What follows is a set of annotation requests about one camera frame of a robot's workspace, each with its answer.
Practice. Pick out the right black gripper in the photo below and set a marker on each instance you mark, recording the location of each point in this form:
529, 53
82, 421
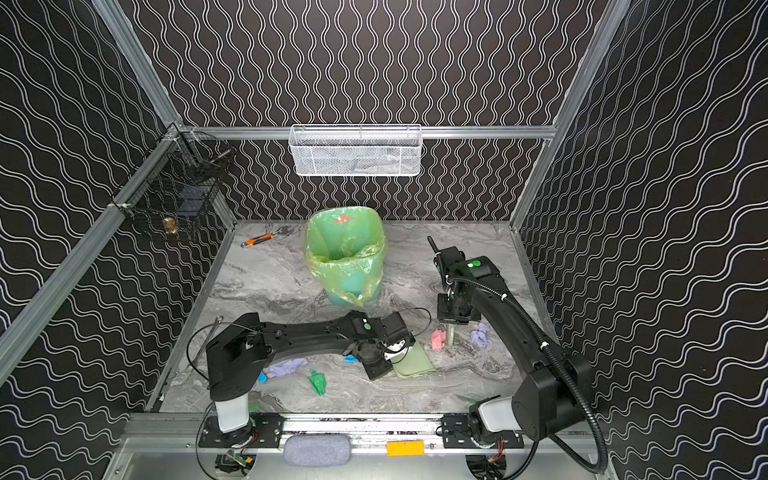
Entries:
458, 318

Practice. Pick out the black wire basket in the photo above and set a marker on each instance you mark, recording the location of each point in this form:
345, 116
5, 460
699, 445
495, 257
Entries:
183, 184

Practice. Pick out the green paper scrap front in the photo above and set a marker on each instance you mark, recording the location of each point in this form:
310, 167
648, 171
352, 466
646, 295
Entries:
318, 382

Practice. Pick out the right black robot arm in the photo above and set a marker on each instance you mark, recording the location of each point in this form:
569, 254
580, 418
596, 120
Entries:
555, 392

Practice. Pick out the pale green brush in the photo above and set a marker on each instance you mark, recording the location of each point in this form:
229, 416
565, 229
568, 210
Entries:
449, 335

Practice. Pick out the orange utility knife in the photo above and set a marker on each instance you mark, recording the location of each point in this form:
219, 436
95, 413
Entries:
280, 232

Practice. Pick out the pink paper scrap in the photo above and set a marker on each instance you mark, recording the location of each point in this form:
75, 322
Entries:
438, 339

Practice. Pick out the green bin with bag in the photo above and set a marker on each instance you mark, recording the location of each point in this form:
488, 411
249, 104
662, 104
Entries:
345, 249

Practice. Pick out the white wire basket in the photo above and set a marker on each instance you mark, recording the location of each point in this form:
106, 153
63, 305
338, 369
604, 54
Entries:
355, 150

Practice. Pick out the brass object in basket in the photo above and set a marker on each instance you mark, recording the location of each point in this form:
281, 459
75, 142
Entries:
170, 226

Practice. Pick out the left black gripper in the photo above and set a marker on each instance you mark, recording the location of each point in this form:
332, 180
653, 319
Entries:
377, 365

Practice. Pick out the yellow block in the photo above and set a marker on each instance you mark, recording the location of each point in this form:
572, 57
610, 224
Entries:
401, 449

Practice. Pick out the silver wrench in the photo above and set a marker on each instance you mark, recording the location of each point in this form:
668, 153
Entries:
212, 328

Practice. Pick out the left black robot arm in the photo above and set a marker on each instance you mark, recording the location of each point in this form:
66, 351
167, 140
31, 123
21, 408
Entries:
236, 356

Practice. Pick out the pale green dustpan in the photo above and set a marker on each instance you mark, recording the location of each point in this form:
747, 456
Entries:
413, 362

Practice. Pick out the purple paper scrap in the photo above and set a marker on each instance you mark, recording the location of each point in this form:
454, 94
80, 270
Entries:
285, 368
480, 336

